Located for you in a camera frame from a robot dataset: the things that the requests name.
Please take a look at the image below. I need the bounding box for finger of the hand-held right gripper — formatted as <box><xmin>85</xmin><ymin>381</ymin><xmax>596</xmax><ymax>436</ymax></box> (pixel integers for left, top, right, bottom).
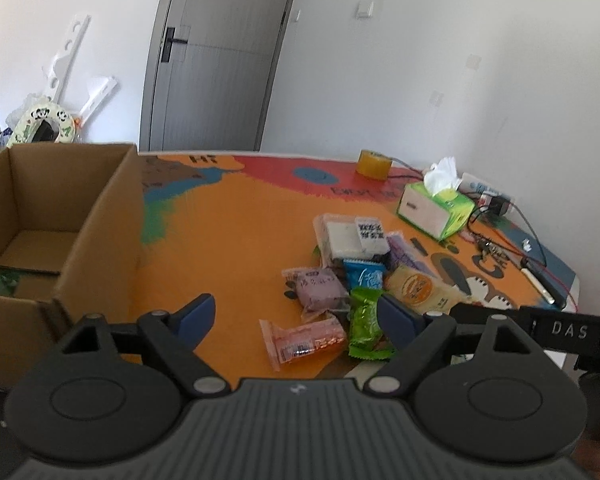
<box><xmin>450</xmin><ymin>302</ymin><xmax>531</xmax><ymax>333</ymax></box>

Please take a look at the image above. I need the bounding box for bright green snack packet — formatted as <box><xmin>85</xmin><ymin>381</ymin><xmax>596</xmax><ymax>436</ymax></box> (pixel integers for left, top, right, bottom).
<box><xmin>347</xmin><ymin>286</ymin><xmax>396</xmax><ymax>361</ymax></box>

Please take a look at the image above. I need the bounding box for blue snack packet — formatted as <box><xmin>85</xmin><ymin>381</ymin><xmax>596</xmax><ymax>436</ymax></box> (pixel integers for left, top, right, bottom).
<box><xmin>342</xmin><ymin>257</ymin><xmax>386</xmax><ymax>291</ymax></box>

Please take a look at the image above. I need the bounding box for colourful printed table mat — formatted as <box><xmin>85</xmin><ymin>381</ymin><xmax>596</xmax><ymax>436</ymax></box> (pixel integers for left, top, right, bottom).
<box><xmin>130</xmin><ymin>150</ymin><xmax>578</xmax><ymax>381</ymax></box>

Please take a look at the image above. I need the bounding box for clear packet with white bread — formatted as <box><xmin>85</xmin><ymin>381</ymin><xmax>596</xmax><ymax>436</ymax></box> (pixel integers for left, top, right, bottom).
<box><xmin>313</xmin><ymin>213</ymin><xmax>388</xmax><ymax>266</ymax></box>

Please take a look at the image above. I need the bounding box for yellow cracker packet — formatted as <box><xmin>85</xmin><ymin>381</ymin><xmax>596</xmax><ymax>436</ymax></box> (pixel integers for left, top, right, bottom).
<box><xmin>382</xmin><ymin>265</ymin><xmax>473</xmax><ymax>316</ymax></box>

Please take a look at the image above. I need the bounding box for long white plastic bracket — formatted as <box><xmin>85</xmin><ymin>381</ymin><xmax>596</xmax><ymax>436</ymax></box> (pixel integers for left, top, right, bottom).
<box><xmin>40</xmin><ymin>12</ymin><xmax>92</xmax><ymax>103</ymax></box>

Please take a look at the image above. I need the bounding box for red pink snack packet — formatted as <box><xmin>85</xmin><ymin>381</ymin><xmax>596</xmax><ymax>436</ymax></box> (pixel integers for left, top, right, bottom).
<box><xmin>259</xmin><ymin>316</ymin><xmax>348</xmax><ymax>372</ymax></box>

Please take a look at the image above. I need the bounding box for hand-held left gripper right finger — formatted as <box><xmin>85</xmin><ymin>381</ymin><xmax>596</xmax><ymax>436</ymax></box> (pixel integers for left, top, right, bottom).
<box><xmin>364</xmin><ymin>294</ymin><xmax>547</xmax><ymax>399</ymax></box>

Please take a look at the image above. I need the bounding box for grey door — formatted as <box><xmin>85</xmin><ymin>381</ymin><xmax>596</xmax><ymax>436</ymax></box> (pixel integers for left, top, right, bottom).
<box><xmin>139</xmin><ymin>0</ymin><xmax>306</xmax><ymax>153</ymax></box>

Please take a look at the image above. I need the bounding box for yellow tape roll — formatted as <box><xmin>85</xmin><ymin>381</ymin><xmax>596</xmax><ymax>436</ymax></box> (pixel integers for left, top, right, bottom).
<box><xmin>356</xmin><ymin>149</ymin><xmax>393</xmax><ymax>180</ymax></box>

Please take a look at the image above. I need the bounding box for bunch of keys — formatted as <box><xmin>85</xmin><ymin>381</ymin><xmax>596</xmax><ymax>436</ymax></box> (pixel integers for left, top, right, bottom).
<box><xmin>472</xmin><ymin>240</ymin><xmax>506</xmax><ymax>261</ymax></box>

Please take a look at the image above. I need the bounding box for purple striped snack packet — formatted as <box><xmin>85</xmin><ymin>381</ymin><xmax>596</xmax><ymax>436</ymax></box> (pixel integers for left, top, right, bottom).
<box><xmin>386</xmin><ymin>231</ymin><xmax>433</xmax><ymax>273</ymax></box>

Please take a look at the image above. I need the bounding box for black door handle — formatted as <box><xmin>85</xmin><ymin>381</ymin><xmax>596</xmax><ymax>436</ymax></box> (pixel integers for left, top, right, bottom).
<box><xmin>160</xmin><ymin>27</ymin><xmax>188</xmax><ymax>63</ymax></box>

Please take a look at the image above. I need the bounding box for short white plastic bracket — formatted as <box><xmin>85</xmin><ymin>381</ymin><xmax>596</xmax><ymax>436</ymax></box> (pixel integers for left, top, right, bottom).
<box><xmin>77</xmin><ymin>76</ymin><xmax>118</xmax><ymax>126</ymax></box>

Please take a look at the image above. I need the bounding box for panda print ring cushion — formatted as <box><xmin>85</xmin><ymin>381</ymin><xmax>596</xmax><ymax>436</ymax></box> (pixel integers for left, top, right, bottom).
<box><xmin>6</xmin><ymin>101</ymin><xmax>77</xmax><ymax>147</ymax></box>

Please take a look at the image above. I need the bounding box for green tissue box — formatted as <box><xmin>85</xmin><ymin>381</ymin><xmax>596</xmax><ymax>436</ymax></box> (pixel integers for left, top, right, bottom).
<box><xmin>397</xmin><ymin>182</ymin><xmax>476</xmax><ymax>241</ymax></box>

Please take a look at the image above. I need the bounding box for white and black pen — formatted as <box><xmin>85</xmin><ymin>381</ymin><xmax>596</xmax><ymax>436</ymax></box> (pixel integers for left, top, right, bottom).
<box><xmin>521</xmin><ymin>259</ymin><xmax>567</xmax><ymax>307</ymax></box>

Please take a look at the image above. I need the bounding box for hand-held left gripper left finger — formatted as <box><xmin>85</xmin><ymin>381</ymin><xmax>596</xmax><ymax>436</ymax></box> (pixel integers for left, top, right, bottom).
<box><xmin>60</xmin><ymin>293</ymin><xmax>232</xmax><ymax>401</ymax></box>

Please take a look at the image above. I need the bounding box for clear plastic bag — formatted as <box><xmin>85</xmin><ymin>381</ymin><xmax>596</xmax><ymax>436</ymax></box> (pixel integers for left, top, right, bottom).
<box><xmin>2</xmin><ymin>92</ymin><xmax>48</xmax><ymax>126</ymax></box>

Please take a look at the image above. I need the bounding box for black cable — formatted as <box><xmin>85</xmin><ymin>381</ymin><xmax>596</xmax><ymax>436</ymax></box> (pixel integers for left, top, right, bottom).
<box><xmin>467</xmin><ymin>202</ymin><xmax>548</xmax><ymax>268</ymax></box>

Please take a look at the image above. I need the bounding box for brown cardboard box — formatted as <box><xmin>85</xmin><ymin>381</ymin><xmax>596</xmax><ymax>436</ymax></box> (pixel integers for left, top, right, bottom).
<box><xmin>0</xmin><ymin>142</ymin><xmax>145</xmax><ymax>391</ymax></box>

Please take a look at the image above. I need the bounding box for white tissue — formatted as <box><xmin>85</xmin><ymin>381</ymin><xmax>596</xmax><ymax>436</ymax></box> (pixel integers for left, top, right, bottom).
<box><xmin>422</xmin><ymin>156</ymin><xmax>462</xmax><ymax>196</ymax></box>

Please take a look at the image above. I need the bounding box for white power strip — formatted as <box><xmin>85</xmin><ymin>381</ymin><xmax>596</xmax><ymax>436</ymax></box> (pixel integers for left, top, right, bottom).
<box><xmin>457</xmin><ymin>172</ymin><xmax>513</xmax><ymax>206</ymax></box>

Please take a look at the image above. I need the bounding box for pink purple snack packet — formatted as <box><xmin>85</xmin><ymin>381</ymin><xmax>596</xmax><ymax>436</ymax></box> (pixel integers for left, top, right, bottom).
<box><xmin>281</xmin><ymin>266</ymin><xmax>353</xmax><ymax>323</ymax></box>

